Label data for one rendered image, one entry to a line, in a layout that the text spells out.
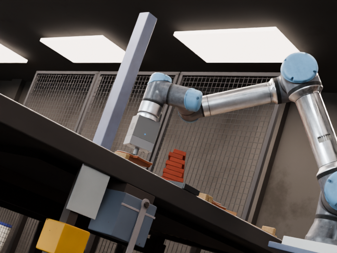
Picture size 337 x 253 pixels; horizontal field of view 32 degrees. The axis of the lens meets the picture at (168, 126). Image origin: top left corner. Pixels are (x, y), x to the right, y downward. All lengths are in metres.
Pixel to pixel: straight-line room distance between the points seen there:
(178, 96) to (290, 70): 0.38
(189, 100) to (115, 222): 0.58
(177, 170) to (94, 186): 1.56
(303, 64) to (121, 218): 0.80
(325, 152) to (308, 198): 4.31
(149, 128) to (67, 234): 0.63
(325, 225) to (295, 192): 4.31
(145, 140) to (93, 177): 0.47
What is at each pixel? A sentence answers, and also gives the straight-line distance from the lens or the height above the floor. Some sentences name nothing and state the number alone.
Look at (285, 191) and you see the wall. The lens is 6.37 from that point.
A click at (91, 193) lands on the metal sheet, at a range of 1.55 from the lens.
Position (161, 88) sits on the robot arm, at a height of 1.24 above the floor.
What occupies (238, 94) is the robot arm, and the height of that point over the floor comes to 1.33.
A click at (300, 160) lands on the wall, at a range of 6.41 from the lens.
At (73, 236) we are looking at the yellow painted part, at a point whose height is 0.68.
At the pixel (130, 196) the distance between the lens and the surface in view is 1.61.
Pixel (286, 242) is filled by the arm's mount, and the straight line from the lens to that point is 2.00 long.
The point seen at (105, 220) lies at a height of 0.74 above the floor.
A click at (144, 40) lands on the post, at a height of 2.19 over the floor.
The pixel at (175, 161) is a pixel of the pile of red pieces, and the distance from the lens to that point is 3.10.
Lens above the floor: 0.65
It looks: 14 degrees up
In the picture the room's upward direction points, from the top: 19 degrees clockwise
